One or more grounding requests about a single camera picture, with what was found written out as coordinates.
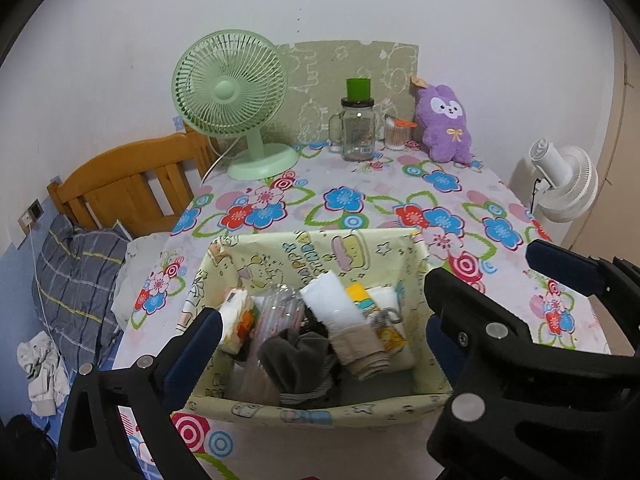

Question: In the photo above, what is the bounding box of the grey sock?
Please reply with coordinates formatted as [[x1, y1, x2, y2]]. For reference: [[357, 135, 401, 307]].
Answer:
[[259, 332, 343, 409]]

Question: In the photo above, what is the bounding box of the beige door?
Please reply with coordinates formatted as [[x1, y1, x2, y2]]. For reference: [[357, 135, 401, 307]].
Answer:
[[607, 10, 640, 261]]

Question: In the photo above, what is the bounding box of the green printed board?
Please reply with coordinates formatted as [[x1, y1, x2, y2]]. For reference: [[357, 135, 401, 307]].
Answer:
[[274, 40, 420, 146]]

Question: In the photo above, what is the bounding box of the wooden bed headboard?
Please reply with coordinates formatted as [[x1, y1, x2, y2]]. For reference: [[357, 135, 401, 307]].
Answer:
[[46, 130, 221, 241]]

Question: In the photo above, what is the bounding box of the cotton swab container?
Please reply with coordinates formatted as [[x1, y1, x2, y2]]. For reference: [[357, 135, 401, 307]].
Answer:
[[382, 114, 416, 152]]

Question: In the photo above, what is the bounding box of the blue checked bedsheet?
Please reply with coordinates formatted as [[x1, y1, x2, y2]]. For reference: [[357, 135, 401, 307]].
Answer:
[[0, 340, 126, 480]]

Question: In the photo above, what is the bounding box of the white towel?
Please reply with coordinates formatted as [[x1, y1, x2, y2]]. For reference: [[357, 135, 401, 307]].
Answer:
[[299, 269, 368, 338]]

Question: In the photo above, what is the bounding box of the thin white charging cable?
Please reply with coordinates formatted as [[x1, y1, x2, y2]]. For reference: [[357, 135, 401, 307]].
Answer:
[[27, 230, 63, 361]]

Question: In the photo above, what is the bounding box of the white pillow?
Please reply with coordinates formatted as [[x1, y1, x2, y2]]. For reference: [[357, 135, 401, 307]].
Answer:
[[112, 232, 173, 321]]

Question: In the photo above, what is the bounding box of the yellow cartoon packet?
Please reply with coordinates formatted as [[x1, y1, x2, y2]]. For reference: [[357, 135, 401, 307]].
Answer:
[[346, 282, 407, 353]]

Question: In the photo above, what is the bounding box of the wall outlet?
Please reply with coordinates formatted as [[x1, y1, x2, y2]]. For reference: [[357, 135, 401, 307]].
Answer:
[[17, 199, 46, 236]]

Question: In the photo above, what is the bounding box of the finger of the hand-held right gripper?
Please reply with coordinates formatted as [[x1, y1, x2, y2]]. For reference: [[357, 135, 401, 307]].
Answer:
[[424, 266, 640, 480], [525, 239, 640, 356]]

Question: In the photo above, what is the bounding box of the floral tablecloth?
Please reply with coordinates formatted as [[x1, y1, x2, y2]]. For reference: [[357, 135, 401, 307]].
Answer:
[[112, 140, 611, 480]]

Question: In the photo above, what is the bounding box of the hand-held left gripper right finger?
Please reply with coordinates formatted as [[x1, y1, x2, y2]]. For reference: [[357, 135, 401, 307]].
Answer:
[[424, 311, 473, 398]]

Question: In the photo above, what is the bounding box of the white fan cord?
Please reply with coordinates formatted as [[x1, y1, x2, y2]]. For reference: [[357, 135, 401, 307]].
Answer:
[[200, 135, 236, 186]]

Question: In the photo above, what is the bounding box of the clear plastic packet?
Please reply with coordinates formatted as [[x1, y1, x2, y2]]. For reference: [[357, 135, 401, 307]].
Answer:
[[240, 282, 308, 401]]

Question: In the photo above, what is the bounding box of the white standing fan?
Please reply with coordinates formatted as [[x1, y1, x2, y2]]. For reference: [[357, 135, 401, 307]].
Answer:
[[527, 140, 599, 223]]

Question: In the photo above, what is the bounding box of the dark cloth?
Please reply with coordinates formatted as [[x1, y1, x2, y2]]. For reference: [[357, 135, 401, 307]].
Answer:
[[0, 412, 58, 480]]

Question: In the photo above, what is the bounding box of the purple plush bunny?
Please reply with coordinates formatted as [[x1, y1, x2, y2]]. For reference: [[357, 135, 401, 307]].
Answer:
[[411, 76, 475, 165]]

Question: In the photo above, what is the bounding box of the crumpled white cloth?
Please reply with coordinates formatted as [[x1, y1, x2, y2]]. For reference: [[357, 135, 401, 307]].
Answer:
[[16, 332, 71, 417]]

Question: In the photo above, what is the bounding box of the yellow printed storage box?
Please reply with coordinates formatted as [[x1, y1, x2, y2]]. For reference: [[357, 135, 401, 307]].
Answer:
[[171, 227, 453, 433]]

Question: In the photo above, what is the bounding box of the glass jar mug green lid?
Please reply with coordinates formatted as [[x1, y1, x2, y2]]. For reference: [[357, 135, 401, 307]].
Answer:
[[327, 76, 377, 162]]

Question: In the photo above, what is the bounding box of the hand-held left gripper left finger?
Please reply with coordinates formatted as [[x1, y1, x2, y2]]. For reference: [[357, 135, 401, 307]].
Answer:
[[59, 306, 224, 480]]

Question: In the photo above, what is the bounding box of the beige sock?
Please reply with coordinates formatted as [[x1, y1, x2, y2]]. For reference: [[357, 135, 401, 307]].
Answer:
[[329, 324, 397, 382]]

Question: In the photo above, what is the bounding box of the green desk fan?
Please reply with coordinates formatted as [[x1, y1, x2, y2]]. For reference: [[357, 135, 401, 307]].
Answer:
[[171, 30, 300, 181]]

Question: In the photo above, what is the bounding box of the grey plaid pillow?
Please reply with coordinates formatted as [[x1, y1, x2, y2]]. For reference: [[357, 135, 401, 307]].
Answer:
[[31, 215, 132, 361]]

